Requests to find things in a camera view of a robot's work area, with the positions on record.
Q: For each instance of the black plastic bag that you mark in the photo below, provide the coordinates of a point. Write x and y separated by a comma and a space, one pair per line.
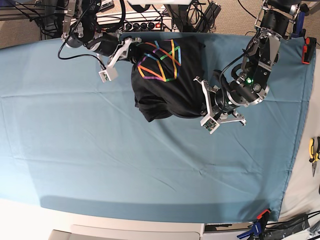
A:
283, 230

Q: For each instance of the blue clamp top right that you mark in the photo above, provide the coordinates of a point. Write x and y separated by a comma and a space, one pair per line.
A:
298, 29

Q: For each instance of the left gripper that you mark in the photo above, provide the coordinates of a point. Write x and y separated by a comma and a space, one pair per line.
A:
218, 106

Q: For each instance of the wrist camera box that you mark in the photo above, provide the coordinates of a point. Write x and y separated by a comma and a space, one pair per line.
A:
109, 74
209, 123

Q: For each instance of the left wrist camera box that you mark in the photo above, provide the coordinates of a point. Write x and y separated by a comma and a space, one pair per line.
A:
209, 123

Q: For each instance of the orange blue clamp bottom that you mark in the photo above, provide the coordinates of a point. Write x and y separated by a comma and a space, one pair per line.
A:
258, 227

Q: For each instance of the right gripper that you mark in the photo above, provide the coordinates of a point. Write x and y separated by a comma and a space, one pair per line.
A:
110, 48

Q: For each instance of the orange black clamp top right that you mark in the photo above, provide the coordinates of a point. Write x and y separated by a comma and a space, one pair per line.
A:
308, 49

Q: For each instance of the black T-shirt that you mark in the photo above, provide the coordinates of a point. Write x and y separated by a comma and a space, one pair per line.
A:
163, 82

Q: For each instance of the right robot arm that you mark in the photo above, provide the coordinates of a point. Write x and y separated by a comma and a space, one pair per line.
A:
80, 28

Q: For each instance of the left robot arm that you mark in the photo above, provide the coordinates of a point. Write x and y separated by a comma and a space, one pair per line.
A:
243, 82

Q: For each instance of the white power strip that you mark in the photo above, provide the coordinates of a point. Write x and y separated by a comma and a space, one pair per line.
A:
139, 24

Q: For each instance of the blue table cloth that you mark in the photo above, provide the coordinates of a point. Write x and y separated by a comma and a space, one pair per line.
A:
70, 142

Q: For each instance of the yellow black pliers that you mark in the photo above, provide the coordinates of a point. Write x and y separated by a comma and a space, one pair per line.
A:
314, 153

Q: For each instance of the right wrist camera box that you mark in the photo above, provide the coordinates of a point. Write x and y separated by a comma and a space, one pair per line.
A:
109, 74

